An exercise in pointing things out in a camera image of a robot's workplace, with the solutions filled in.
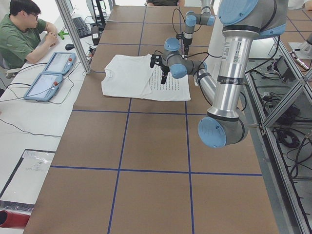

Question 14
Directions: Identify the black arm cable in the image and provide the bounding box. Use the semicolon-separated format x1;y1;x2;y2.
153;50;213;86
172;8;188;39

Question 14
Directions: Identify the aluminium frame rack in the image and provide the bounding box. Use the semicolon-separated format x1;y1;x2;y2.
245;38;312;234

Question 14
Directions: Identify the black keyboard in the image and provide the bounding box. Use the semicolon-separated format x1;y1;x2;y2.
72;17;92;39

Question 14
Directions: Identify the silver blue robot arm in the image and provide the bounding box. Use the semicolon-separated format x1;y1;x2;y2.
182;0;215;55
160;0;288;148

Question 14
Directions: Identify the blue teach pendant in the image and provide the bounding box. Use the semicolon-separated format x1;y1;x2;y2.
43;52;76;75
23;72;63;101

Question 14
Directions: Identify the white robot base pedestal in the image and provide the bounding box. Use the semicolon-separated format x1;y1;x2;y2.
207;0;226;58

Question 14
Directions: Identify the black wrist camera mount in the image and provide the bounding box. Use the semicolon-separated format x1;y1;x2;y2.
150;54;162;68

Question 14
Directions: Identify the clear plastic document sleeve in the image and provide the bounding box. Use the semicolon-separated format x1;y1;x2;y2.
0;149;55;212

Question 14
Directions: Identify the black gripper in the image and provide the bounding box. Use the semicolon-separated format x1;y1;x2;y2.
159;61;170;84
183;38;192;55

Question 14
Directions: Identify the person in green shirt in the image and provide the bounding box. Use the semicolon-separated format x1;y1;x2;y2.
0;0;58;69

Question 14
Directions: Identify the upper blue teach pendant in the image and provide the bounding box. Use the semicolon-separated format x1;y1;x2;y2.
43;52;76;75

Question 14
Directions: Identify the white long-sleeve printed shirt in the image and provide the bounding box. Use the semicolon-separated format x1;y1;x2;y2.
101;54;191;101

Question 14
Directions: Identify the lower blue teach pendant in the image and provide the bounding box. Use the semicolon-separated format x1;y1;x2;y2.
23;72;63;101

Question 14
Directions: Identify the black computer mouse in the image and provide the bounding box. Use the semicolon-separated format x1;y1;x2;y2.
65;44;75;51

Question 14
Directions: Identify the aluminium frame post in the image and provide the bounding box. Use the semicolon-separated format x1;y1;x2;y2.
55;0;91;75

